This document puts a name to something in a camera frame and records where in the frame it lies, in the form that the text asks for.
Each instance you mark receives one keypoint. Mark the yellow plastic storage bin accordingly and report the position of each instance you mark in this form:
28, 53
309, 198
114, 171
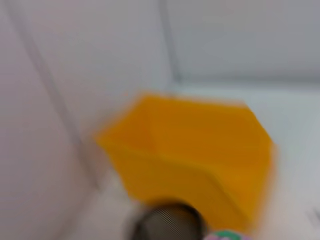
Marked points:
187, 150

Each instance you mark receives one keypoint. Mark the pink peach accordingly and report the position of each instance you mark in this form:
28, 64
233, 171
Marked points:
225, 236

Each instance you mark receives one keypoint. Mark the black mesh pen holder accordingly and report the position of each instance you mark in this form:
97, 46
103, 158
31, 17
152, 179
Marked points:
170, 222

